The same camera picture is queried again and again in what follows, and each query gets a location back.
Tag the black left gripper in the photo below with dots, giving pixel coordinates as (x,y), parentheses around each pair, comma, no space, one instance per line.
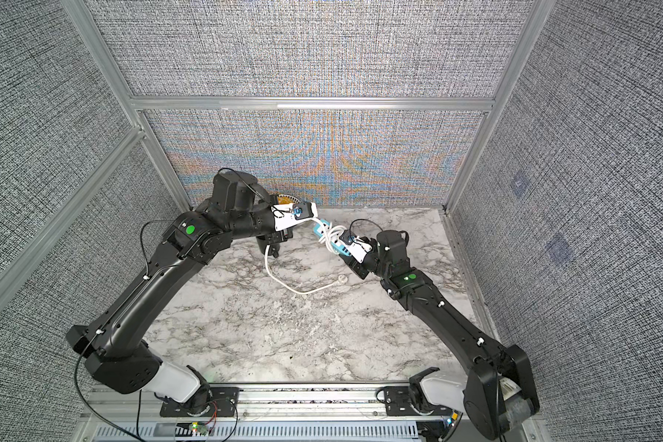
(280,237)

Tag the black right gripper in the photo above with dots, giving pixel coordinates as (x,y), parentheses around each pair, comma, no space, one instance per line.
(359,268)

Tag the teal power strip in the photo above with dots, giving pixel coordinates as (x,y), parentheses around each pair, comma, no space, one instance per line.
(329,235)

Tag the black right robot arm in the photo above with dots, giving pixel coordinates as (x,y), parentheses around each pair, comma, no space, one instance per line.
(499,393)

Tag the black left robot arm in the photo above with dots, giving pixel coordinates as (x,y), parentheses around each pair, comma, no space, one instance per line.
(113,348)

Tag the patterned white bowl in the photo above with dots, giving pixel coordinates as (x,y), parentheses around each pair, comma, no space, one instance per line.
(295,200)

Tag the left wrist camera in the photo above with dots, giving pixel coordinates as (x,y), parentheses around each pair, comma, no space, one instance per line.
(290,215)

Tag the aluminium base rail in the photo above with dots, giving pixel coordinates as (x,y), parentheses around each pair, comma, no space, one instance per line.
(338,411)

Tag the aluminium enclosure frame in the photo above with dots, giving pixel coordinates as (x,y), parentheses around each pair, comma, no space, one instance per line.
(116,115)

